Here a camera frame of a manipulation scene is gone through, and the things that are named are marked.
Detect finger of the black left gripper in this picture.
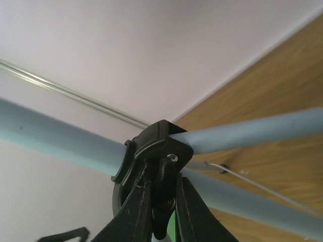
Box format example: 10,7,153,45
37,227,90,242

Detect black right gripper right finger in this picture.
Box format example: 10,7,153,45
175,175,238,242

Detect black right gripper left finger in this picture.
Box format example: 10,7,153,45
93,180,152,241

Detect green sheet music page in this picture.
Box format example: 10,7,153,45
167,212,176,242

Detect light blue music stand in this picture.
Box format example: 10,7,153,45
1,100,322,241

